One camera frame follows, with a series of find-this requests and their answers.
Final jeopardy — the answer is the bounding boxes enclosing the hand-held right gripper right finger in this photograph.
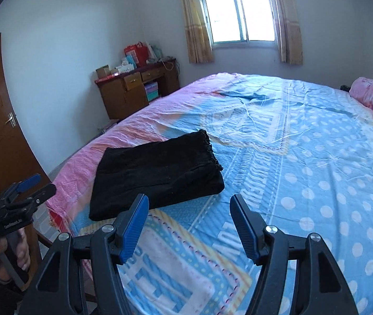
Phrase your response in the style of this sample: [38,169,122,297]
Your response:
[230,193,359,315]

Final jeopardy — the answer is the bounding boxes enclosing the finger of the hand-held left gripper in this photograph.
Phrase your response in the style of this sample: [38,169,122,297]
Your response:
[4,175,42,201]
[9,185,57,211]

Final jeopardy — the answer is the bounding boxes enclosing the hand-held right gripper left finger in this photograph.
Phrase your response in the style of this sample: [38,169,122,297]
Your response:
[19,193,150,315]

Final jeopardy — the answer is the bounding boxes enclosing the black pants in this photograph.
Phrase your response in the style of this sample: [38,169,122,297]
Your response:
[89,129,225,222]

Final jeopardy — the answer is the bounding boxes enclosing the brown chair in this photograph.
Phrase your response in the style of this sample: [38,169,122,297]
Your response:
[35,229,56,249]

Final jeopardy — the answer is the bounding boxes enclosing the blue polka dot bed sheet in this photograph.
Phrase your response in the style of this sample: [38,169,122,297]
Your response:
[45,72,373,315]

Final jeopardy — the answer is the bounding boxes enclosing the brown wooden desk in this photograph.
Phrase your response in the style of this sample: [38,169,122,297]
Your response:
[95,57,181,122]

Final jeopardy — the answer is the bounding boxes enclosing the stack of colourful boxes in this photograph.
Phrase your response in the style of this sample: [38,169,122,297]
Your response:
[145,82,159,101]

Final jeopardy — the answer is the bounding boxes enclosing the red gift bag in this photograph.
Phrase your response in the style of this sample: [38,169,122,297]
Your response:
[124,41,150,66]

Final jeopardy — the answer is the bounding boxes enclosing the pale teal bag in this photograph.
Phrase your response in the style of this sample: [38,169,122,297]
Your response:
[149,44,165,61]

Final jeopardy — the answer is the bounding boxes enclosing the beige patterned curtain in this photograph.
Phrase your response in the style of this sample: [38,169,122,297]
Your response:
[178,0,215,64]
[267,0,304,65]

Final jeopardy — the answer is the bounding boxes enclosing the sliding glass window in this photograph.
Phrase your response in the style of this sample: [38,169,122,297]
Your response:
[200,0,280,50]

